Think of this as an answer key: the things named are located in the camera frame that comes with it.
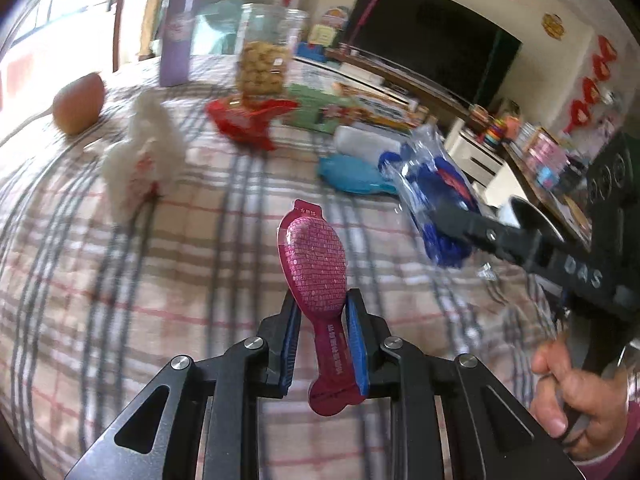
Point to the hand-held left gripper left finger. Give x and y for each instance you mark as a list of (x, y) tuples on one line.
[(290, 342)]

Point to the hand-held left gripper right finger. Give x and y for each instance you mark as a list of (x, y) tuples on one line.
[(357, 345)]

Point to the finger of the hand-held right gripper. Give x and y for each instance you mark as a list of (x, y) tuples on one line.
[(500, 240)]

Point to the white trash bin black liner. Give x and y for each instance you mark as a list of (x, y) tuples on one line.
[(530, 212)]

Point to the blue plastic bag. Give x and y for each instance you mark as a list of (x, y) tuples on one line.
[(440, 195)]

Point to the pink brush shaped packet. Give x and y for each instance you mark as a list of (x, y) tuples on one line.
[(315, 260)]

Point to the person's right forearm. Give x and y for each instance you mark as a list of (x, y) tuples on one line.
[(617, 462)]

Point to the person's right hand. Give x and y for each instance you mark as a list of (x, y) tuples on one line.
[(590, 405)]

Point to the marble top coffee table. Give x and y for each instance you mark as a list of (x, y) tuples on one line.
[(555, 195)]

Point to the pink plastic box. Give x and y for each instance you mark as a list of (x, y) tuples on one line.
[(545, 155)]

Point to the plaid blanket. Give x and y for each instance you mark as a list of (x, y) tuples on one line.
[(150, 310)]

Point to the teal tissue pack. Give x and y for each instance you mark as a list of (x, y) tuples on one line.
[(350, 175)]

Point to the black flat television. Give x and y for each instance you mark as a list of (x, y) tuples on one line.
[(435, 45)]

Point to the crumpled red snack bag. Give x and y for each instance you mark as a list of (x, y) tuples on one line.
[(245, 120)]

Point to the green box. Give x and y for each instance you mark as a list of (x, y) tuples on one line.
[(310, 107)]

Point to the white plastic bag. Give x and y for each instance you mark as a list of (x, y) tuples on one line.
[(140, 160)]

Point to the blue toy block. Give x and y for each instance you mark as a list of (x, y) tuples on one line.
[(310, 51)]

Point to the yellow green toy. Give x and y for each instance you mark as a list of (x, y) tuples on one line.
[(322, 36)]

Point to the round cartoon toy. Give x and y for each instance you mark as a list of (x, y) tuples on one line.
[(335, 16)]

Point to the clear cookie jar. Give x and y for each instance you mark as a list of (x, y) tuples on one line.
[(265, 60)]

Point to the purple water bottle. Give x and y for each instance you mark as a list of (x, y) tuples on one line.
[(177, 45)]

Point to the red apple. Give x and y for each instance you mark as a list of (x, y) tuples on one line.
[(77, 102)]

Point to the armchair under teal cover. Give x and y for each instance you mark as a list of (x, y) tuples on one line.
[(217, 27)]

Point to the gold figure wall sticker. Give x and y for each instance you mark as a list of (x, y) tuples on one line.
[(551, 25)]

